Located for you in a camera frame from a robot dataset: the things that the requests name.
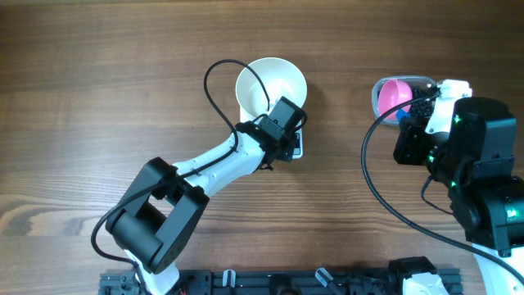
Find white bowl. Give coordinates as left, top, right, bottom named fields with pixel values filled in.
left=235, top=57, right=307, bottom=122

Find pink scoop blue handle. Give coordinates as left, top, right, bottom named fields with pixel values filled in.
left=377, top=79, right=413, bottom=116

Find black camera cable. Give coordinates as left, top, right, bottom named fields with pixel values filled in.
left=90, top=59, right=272, bottom=295
left=360, top=88, right=524, bottom=288

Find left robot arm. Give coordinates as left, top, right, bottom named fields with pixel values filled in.
left=104, top=98, right=307, bottom=294

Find clear plastic container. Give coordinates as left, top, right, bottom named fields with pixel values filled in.
left=372, top=75, right=439, bottom=125

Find left black camera cable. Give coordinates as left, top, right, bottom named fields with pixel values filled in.
left=90, top=59, right=272, bottom=295

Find black beans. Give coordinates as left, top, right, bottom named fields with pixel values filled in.
left=409, top=86, right=437, bottom=118

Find white digital kitchen scale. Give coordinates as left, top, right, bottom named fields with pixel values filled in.
left=240, top=107, right=304, bottom=160

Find right black camera cable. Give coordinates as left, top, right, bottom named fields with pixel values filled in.
left=360, top=88, right=524, bottom=288

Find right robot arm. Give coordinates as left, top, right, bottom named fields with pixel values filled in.
left=394, top=98, right=523, bottom=294

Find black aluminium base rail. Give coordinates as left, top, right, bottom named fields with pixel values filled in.
left=97, top=267, right=464, bottom=295

